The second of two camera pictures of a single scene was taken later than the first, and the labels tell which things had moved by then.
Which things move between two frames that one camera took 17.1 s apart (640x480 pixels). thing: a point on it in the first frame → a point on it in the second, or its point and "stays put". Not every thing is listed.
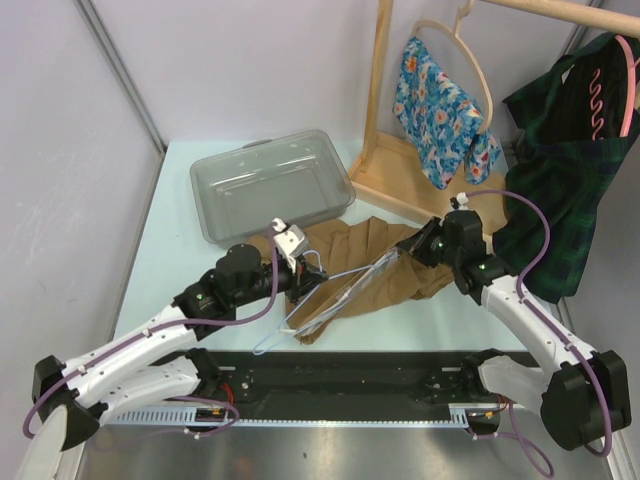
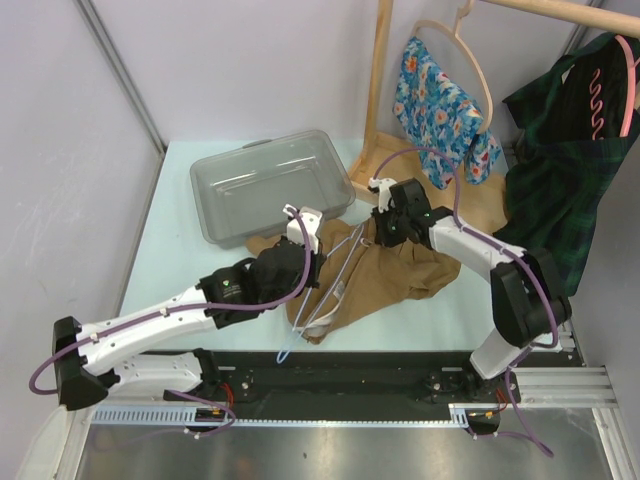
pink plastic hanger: (632, 64) stays put
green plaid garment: (574, 125) stays put
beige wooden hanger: (465, 7) stays put
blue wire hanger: (333, 276) → (297, 335)
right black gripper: (417, 243) → (381, 236)
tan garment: (348, 268) stays put
